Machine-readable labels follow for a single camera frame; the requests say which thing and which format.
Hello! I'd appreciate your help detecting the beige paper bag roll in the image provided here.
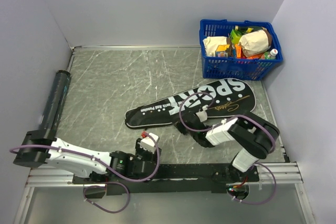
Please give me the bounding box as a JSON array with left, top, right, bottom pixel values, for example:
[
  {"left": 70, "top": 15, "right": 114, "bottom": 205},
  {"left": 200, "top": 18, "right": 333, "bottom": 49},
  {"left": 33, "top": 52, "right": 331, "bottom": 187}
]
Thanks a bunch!
[{"left": 238, "top": 30, "right": 272, "bottom": 57}]

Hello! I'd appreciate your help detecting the purple cable under rail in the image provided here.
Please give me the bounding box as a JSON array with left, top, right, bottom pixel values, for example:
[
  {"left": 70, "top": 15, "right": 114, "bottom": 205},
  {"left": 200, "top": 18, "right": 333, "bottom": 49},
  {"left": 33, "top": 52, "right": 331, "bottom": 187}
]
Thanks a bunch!
[{"left": 82, "top": 182, "right": 131, "bottom": 213}]

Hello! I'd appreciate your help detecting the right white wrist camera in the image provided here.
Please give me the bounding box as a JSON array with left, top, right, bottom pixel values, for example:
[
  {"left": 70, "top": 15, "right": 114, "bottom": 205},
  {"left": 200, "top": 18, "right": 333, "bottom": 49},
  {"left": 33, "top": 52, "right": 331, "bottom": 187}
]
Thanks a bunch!
[{"left": 196, "top": 105, "right": 208, "bottom": 122}]

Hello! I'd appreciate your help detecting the green snack box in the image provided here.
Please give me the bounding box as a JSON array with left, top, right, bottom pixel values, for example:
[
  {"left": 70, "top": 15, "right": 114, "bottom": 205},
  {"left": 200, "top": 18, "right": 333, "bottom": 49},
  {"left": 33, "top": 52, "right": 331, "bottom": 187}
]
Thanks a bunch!
[{"left": 229, "top": 29, "right": 242, "bottom": 45}]

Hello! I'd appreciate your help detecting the green plastic bottle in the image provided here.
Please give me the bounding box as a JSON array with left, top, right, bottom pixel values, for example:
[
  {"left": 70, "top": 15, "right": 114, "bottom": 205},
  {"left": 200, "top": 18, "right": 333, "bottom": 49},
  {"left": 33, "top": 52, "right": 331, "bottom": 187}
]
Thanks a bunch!
[{"left": 261, "top": 49, "right": 278, "bottom": 60}]

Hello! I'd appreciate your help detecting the black shuttlecock tube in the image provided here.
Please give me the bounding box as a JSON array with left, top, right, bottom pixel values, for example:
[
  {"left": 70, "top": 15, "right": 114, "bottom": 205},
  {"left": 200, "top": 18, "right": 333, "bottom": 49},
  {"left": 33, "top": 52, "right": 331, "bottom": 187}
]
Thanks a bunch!
[{"left": 39, "top": 70, "right": 71, "bottom": 138}]

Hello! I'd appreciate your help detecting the yellow blue snack box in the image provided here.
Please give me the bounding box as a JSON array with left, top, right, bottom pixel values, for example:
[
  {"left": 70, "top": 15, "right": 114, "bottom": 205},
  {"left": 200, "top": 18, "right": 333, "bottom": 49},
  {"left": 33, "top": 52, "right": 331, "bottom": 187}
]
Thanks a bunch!
[{"left": 215, "top": 44, "right": 232, "bottom": 58}]

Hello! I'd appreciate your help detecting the dark green bottle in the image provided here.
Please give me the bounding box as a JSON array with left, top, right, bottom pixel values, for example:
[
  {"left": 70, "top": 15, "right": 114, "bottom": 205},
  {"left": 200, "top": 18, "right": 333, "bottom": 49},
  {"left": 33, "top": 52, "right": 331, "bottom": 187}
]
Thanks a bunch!
[{"left": 234, "top": 26, "right": 267, "bottom": 35}]

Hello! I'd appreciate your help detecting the blue plastic basket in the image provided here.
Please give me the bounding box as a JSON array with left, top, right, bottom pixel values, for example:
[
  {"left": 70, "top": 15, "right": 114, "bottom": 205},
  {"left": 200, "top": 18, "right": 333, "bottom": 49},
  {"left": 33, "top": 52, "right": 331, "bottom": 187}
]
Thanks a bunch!
[{"left": 199, "top": 19, "right": 283, "bottom": 81}]

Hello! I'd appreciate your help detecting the orange snack box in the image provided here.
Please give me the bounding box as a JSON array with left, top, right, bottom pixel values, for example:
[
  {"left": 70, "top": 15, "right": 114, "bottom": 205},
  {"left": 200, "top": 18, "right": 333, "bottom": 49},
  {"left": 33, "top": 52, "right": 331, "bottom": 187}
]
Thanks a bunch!
[{"left": 235, "top": 44, "right": 263, "bottom": 60}]

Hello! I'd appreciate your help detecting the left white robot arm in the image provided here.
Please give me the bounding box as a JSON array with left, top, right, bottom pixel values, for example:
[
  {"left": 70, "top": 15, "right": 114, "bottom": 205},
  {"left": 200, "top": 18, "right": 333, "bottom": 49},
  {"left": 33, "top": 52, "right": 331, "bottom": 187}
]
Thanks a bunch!
[{"left": 10, "top": 131, "right": 161, "bottom": 183}]

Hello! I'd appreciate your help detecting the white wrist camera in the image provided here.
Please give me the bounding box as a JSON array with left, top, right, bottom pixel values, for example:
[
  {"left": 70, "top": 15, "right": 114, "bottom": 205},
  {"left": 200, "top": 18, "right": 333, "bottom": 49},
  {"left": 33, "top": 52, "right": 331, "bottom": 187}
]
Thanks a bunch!
[
  {"left": 140, "top": 132, "right": 160, "bottom": 153},
  {"left": 196, "top": 105, "right": 208, "bottom": 122}
]

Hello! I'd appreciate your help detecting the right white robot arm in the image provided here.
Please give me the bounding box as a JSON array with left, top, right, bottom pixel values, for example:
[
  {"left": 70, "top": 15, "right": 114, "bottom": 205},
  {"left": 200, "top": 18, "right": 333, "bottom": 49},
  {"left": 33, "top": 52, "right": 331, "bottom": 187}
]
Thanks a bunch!
[{"left": 173, "top": 111, "right": 280, "bottom": 181}]

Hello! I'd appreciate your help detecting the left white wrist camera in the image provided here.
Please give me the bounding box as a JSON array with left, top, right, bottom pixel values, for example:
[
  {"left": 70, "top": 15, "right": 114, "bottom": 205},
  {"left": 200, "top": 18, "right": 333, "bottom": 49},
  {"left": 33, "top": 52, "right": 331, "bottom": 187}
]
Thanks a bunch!
[{"left": 140, "top": 132, "right": 160, "bottom": 153}]

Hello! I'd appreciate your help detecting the black racket bag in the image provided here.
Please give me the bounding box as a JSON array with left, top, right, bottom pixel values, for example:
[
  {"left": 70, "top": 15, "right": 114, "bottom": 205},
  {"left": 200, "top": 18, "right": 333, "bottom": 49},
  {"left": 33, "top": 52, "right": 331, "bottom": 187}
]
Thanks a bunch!
[{"left": 125, "top": 78, "right": 256, "bottom": 129}]

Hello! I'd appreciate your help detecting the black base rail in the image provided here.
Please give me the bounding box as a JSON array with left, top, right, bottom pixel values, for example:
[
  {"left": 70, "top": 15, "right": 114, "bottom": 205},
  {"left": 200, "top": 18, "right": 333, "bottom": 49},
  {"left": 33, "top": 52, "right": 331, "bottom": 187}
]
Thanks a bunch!
[{"left": 72, "top": 163, "right": 259, "bottom": 196}]

